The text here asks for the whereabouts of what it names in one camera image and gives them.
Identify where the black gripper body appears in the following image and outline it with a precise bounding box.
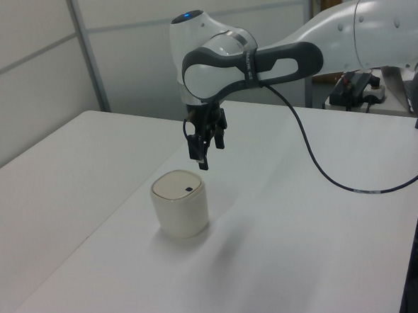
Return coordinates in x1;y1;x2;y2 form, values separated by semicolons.
185;100;229;136

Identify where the small cream lidded trash can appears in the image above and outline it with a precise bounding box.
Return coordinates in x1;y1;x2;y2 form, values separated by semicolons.
149;167;212;242

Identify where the black control box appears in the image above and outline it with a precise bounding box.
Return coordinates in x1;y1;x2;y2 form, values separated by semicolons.
327;70;371;113

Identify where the grey emergency stop button box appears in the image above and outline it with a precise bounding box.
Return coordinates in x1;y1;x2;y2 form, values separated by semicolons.
362;76;387;106

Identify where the brown cardboard box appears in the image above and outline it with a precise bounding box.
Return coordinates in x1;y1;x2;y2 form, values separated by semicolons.
317;0;344;14

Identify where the short black cable loop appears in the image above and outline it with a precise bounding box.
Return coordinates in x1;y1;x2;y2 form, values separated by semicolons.
181;109;198;140

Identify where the grey partition post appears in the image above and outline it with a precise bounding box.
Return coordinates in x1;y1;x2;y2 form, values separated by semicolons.
298;0;320;108

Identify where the long black arm cable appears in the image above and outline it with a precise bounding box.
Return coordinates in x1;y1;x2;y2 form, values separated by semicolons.
259;72;418;201

